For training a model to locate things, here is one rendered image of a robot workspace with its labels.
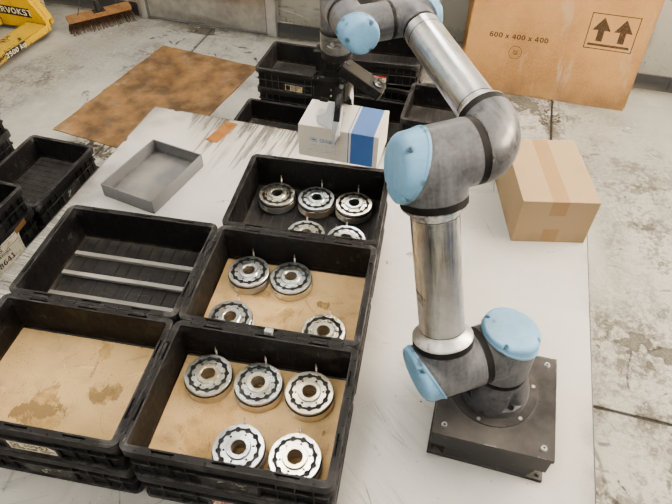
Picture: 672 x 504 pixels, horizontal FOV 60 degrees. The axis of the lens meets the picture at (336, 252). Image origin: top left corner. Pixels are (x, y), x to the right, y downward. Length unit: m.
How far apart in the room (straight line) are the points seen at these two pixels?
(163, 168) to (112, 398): 0.95
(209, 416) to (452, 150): 0.73
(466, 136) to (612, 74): 3.05
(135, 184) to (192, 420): 0.98
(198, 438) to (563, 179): 1.24
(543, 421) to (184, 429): 0.75
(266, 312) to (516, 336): 0.58
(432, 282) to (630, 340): 1.73
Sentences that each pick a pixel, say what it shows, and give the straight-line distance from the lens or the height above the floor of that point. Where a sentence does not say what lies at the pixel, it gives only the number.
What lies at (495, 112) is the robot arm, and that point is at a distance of 0.99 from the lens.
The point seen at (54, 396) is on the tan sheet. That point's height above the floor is 0.83.
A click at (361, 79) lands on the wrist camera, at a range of 1.36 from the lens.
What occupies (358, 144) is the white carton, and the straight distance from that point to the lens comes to 1.41.
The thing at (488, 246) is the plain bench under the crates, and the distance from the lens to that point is 1.79.
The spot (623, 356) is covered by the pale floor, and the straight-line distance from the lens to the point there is 2.60.
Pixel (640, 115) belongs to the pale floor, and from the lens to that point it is 4.03.
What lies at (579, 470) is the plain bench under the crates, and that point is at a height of 0.70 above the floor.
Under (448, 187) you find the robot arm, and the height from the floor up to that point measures 1.35.
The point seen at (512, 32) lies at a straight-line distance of 3.86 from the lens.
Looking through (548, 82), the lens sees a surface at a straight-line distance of 3.93.
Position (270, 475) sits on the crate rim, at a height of 0.93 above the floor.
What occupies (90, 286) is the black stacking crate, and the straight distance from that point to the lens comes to 1.56.
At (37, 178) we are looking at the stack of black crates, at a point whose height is 0.38.
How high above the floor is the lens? 1.93
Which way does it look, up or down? 46 degrees down
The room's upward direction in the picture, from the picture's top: 1 degrees clockwise
